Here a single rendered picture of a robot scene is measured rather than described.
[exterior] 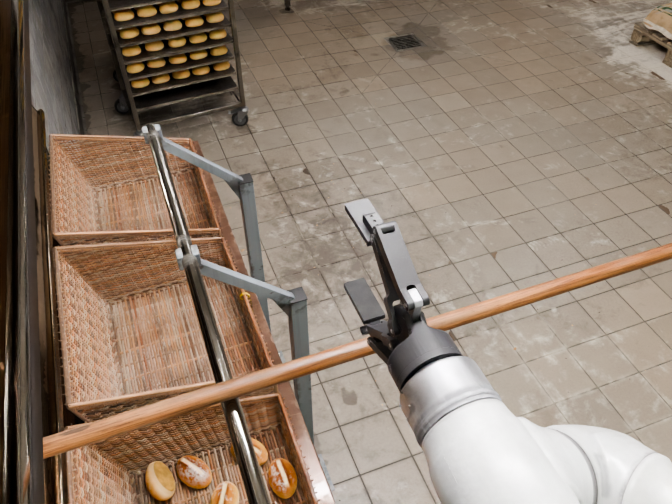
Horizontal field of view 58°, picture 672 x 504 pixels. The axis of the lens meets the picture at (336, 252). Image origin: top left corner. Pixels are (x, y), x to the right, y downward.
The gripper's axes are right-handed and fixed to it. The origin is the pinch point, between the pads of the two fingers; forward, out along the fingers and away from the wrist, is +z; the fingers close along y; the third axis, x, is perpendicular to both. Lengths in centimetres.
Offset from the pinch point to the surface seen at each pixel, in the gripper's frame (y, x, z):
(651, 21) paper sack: 128, 338, 262
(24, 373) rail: 5.5, -40.9, 0.4
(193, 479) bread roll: 86, -30, 23
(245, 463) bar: 31.6, -19.4, -5.6
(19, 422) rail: 4.8, -41.2, -6.6
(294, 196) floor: 149, 47, 191
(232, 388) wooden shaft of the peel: 28.5, -18.1, 5.5
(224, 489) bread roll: 85, -24, 18
